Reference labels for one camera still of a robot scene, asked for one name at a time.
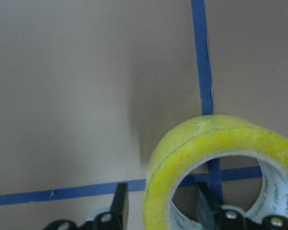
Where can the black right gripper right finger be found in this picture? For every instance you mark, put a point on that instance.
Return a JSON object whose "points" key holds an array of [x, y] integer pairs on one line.
{"points": [[212, 216]]}

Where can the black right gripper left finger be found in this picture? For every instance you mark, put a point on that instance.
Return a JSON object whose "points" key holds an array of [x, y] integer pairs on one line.
{"points": [[115, 218]]}

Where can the yellow tape roll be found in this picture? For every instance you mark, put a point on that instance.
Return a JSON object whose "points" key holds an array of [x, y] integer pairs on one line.
{"points": [[199, 140]]}

